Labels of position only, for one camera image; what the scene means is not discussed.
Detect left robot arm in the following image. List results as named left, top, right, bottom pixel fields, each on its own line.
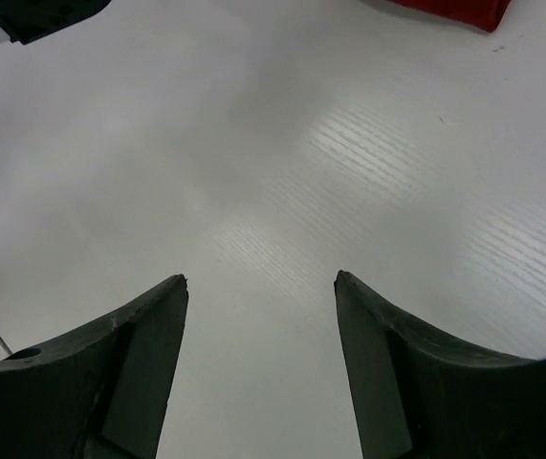
left=0, top=0, right=111, bottom=45

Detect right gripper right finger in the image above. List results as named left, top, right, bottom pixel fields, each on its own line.
left=334, top=271, right=546, bottom=458

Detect red t shirt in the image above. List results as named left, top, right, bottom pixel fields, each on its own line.
left=392, top=0, right=512, bottom=33

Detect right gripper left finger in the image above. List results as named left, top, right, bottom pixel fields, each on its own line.
left=0, top=274, right=188, bottom=458

